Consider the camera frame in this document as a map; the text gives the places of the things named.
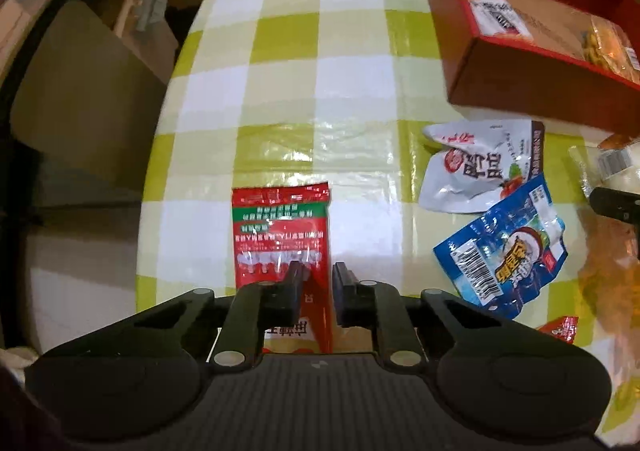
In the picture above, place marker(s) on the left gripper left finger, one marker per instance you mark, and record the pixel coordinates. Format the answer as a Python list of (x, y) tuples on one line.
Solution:
[(281, 300)]

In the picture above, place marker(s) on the red spicy strip packet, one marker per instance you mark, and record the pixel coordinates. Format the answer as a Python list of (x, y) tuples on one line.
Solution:
[(273, 227)]

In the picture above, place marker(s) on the red cardboard tray box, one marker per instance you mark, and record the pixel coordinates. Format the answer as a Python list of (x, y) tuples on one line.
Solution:
[(516, 75)]

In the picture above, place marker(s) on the blue coconut snack packet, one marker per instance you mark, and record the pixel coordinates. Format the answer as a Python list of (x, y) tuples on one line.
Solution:
[(502, 259)]

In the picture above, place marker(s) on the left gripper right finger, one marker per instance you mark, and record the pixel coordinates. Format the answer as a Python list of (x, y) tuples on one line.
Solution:
[(354, 302)]

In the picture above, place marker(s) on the white red noodle snack pack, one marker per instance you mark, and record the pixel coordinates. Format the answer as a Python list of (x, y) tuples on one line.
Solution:
[(497, 18)]

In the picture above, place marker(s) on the cardboard box under counter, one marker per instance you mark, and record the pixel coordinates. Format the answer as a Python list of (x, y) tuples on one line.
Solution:
[(152, 29)]

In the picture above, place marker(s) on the beige chair back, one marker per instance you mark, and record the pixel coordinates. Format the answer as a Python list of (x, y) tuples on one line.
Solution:
[(88, 101)]

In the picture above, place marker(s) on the clear bag fried snack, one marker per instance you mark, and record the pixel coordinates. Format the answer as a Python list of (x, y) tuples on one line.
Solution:
[(606, 45)]

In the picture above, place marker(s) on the green white checkered tablecloth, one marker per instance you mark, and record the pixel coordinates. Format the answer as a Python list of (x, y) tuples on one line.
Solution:
[(291, 92)]

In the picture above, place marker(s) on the white duck snack pouch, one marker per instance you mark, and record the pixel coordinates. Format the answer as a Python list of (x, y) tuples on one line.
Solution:
[(479, 163)]

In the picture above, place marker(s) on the clear white bun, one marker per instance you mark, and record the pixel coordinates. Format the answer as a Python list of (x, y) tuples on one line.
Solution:
[(611, 168)]

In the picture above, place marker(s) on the red Trolli gummy bag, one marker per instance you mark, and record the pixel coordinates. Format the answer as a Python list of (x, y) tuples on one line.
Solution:
[(563, 328)]

